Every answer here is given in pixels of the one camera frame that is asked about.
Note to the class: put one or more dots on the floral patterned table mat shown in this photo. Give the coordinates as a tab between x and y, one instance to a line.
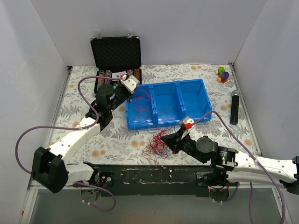
118	145

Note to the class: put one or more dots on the black handheld microphone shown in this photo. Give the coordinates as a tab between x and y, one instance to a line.
234	107

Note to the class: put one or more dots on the blue three-compartment plastic bin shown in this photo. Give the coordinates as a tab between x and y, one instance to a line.
166	104

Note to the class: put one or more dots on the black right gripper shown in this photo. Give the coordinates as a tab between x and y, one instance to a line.
178	143

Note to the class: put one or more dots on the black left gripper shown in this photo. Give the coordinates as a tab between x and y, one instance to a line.
124	94

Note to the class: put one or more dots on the black metal base rail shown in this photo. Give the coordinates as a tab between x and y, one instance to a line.
129	180

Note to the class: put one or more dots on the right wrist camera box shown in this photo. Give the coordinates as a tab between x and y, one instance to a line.
186	122

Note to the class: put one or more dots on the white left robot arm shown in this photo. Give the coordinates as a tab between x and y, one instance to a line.
51	166

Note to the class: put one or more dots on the black poker chip case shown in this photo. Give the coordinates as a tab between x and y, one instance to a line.
117	54

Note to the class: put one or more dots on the colourful toy block train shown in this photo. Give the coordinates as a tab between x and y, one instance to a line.
222	74

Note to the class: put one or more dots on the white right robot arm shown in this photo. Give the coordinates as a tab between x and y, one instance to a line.
229	165

